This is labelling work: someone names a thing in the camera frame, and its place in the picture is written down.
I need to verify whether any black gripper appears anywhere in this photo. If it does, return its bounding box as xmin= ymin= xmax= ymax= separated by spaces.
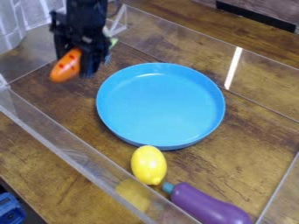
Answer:
xmin=50 ymin=0 xmax=109 ymax=78

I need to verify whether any blue plastic object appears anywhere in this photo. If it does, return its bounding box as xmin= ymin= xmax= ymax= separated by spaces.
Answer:
xmin=0 ymin=192 xmax=27 ymax=224

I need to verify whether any yellow toy lemon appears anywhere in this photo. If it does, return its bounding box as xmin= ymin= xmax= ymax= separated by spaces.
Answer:
xmin=131 ymin=145 xmax=167 ymax=186

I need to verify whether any orange toy carrot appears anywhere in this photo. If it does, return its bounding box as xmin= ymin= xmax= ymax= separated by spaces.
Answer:
xmin=50 ymin=37 xmax=121 ymax=83

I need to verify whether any clear acrylic enclosure wall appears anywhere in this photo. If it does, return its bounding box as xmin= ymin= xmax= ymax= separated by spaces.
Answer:
xmin=0 ymin=0 xmax=299 ymax=224

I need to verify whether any blue round tray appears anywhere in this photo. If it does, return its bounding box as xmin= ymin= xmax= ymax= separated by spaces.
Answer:
xmin=97 ymin=62 xmax=226 ymax=151

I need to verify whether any purple toy eggplant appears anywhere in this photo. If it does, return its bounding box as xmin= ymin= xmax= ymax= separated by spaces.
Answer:
xmin=163 ymin=182 xmax=253 ymax=224

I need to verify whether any white mesh curtain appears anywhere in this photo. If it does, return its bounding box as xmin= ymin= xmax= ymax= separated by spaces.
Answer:
xmin=0 ymin=0 xmax=67 ymax=54

